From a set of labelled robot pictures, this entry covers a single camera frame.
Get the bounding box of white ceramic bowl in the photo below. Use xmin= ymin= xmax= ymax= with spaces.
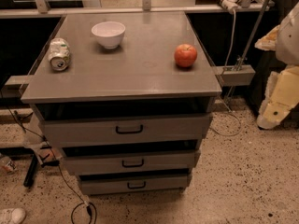
xmin=92 ymin=21 xmax=126 ymax=49

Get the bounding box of grey drawer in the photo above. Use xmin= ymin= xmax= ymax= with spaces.
xmin=78 ymin=174 xmax=192 ymax=195
xmin=40 ymin=114 xmax=212 ymax=147
xmin=64 ymin=150 xmax=200 ymax=175

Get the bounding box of white sneaker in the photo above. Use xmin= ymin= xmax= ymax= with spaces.
xmin=0 ymin=208 xmax=26 ymax=224

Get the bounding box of crushed white soda can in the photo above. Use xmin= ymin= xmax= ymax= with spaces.
xmin=48 ymin=38 xmax=70 ymax=71

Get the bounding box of metal diagonal rod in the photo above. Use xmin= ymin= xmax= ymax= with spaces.
xmin=234 ymin=0 xmax=270 ymax=71

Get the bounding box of grey metal side bracket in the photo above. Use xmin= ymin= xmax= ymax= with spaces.
xmin=213 ymin=65 xmax=255 ymax=87

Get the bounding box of black floor cable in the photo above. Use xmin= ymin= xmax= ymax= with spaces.
xmin=0 ymin=91 xmax=98 ymax=224

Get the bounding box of plastic bottle on floor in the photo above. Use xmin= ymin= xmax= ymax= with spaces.
xmin=0 ymin=153 xmax=16 ymax=174

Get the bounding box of grey bottom drawer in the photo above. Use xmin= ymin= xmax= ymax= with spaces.
xmin=78 ymin=174 xmax=192 ymax=195

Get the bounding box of white power cable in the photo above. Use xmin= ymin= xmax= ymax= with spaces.
xmin=209 ymin=8 xmax=243 ymax=138

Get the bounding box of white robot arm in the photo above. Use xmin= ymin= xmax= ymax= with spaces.
xmin=255 ymin=3 xmax=299 ymax=129

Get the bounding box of grey top drawer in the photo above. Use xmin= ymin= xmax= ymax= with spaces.
xmin=40 ymin=114 xmax=212 ymax=147

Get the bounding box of grey drawer cabinet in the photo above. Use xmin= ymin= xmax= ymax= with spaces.
xmin=21 ymin=12 xmax=221 ymax=182

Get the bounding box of black clamp tool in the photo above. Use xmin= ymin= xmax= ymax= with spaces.
xmin=23 ymin=154 xmax=60 ymax=188

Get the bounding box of red apple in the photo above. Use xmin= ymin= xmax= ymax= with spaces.
xmin=174 ymin=44 xmax=197 ymax=68

